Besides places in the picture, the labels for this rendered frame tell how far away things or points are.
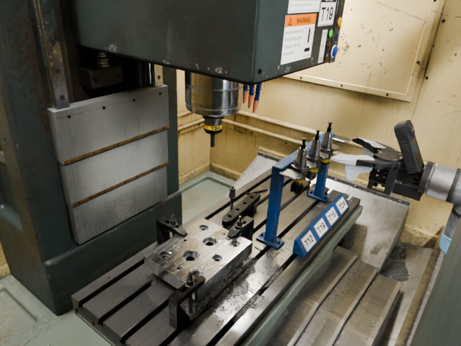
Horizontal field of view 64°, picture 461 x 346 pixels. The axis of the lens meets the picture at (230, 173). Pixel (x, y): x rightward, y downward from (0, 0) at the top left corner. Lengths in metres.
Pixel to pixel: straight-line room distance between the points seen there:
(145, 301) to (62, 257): 0.41
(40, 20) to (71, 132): 0.33
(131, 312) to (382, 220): 1.26
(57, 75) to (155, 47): 0.37
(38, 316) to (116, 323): 0.55
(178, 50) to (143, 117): 0.57
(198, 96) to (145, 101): 0.50
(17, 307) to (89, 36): 1.12
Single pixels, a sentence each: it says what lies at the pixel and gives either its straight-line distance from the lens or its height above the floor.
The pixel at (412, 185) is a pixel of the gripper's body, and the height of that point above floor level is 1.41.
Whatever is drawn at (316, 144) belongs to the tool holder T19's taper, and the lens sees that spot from 1.38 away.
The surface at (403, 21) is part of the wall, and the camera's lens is 1.84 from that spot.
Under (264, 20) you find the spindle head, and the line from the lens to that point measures 0.81.
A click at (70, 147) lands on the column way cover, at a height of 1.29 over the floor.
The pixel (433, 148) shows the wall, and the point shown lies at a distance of 1.90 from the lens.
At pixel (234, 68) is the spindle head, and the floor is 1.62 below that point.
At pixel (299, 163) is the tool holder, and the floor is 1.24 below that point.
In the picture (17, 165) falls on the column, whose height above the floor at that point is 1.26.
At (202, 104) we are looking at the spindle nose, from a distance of 0.98.
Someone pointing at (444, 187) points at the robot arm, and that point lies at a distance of 0.87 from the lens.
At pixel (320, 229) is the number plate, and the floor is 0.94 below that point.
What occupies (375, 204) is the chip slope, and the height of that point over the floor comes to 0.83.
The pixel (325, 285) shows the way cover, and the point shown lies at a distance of 1.54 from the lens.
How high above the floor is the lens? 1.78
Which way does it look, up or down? 27 degrees down
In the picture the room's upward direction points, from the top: 3 degrees clockwise
